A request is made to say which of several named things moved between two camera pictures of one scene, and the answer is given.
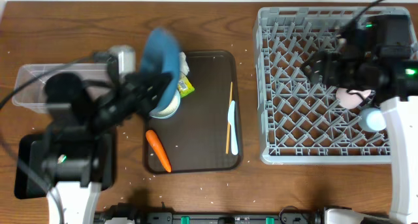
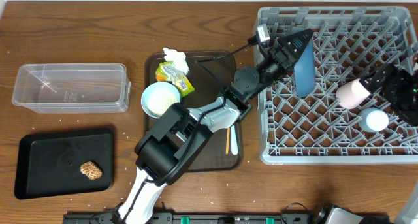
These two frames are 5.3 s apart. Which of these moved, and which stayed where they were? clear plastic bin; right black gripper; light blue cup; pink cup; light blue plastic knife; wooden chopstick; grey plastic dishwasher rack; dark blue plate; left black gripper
Moved: left black gripper; dark blue plate; right black gripper
Stayed: grey plastic dishwasher rack; clear plastic bin; light blue cup; light blue plastic knife; pink cup; wooden chopstick
